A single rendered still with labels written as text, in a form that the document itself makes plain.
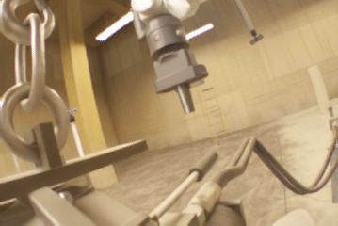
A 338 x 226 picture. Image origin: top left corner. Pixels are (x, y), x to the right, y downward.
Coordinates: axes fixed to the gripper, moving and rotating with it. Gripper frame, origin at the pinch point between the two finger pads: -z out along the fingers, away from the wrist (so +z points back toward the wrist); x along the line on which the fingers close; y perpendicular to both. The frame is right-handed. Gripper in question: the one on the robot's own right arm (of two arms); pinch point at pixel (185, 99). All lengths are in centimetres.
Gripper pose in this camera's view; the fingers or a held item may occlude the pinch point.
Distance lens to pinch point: 40.4
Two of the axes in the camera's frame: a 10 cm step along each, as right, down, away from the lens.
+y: -4.9, 0.4, -8.7
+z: -2.8, -9.5, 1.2
